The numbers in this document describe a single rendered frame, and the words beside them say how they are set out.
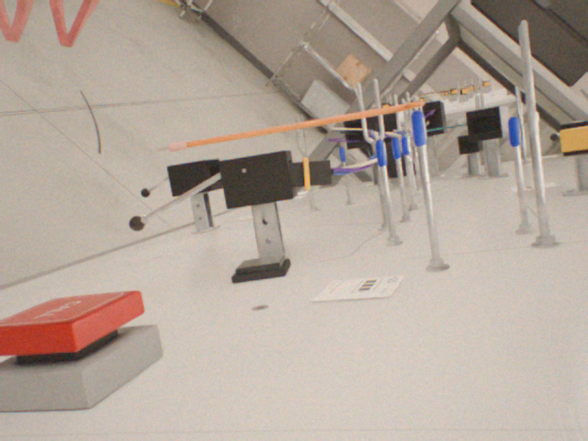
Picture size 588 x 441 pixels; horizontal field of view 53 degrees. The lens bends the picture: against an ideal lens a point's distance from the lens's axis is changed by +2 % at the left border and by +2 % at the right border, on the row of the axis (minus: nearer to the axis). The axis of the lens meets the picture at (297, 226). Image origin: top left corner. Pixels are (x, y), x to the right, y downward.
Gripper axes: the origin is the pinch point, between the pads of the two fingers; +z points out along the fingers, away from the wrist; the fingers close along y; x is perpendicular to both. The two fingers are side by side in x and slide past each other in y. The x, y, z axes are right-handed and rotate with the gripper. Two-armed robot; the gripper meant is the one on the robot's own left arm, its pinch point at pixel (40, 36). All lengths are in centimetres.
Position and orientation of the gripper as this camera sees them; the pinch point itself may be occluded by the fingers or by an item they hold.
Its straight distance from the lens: 74.3
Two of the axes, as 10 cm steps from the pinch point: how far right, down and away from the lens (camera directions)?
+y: 2.0, -2.4, 9.5
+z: -1.7, 9.5, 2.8
